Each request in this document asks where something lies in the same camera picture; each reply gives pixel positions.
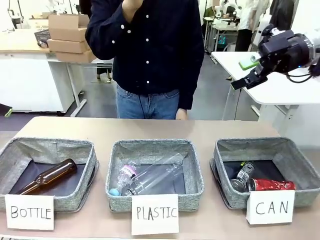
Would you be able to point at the person in dark shirt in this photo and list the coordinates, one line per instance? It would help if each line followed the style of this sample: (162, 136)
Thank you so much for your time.
(160, 50)

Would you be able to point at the small round tape roll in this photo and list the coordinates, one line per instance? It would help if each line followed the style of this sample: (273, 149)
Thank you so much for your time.
(42, 44)

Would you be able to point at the black silver drink can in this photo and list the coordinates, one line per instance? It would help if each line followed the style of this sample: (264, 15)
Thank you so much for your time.
(243, 175)

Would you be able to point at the grey fabric basket bottle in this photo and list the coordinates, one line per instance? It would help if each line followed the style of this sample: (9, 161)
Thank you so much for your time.
(82, 190)

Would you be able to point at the background grey desk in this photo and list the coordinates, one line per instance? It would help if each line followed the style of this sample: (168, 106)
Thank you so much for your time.
(222, 27)

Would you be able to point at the brown glass bottle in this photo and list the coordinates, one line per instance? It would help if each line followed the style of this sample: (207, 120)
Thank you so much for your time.
(55, 172)

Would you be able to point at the background white robot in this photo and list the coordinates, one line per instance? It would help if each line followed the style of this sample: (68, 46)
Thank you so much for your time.
(221, 8)

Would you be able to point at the large white table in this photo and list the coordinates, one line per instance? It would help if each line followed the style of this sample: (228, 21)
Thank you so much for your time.
(275, 92)

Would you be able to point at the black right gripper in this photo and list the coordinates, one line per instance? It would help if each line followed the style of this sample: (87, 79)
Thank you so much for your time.
(285, 50)

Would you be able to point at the white paper label BOTTLE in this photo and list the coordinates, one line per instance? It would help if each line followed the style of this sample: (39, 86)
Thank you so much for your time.
(30, 212)

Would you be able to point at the background person white shirt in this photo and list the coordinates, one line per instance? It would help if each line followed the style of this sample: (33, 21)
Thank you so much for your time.
(246, 22)

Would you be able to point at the white paper label PLASTIC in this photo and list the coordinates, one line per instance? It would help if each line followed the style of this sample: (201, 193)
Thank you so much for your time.
(155, 213)

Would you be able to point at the grey fabric basket plastic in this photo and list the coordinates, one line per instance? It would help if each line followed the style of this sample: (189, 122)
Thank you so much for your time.
(155, 147)

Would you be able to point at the black plastic crate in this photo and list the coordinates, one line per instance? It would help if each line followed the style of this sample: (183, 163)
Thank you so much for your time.
(41, 36)

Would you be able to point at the person's right forearm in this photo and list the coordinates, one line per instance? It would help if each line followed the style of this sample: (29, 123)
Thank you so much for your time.
(105, 32)

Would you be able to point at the white plastic crate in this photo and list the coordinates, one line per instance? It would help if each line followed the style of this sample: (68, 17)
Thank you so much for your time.
(38, 24)

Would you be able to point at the person's left forearm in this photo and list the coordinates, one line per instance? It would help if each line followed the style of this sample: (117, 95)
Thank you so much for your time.
(192, 85)

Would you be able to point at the open cardboard box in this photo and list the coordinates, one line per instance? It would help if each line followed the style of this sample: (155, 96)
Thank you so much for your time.
(67, 30)

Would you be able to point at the white paper label CAN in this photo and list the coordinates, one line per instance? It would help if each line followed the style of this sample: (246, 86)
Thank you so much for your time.
(271, 207)

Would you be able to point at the flat closed cardboard box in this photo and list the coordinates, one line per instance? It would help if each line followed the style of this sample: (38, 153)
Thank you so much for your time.
(67, 46)
(73, 57)

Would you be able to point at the person's left hand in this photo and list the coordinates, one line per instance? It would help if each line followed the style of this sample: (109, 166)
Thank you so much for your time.
(182, 114)

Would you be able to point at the person's right hand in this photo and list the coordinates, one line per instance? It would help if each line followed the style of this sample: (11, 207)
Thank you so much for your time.
(132, 3)

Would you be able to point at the grey fabric basket can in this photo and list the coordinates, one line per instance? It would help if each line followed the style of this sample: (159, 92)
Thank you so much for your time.
(252, 147)

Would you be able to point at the hanging dark coat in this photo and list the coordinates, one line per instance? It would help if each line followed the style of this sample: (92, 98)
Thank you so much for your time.
(280, 12)

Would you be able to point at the clear plastic bottle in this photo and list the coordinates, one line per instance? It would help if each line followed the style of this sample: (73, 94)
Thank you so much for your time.
(160, 172)

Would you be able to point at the red drink can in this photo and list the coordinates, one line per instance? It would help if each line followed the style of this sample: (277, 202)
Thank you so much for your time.
(272, 185)

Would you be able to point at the wooden top white counter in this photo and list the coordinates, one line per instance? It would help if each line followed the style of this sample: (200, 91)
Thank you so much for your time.
(17, 42)

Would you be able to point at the white desk metal legs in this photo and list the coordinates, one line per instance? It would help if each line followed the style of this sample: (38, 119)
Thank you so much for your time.
(75, 82)

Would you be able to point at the plastic bottle purple label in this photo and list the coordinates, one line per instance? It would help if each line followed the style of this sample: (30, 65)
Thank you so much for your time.
(127, 172)

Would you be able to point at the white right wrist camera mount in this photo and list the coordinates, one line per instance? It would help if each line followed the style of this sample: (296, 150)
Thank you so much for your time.
(265, 25)

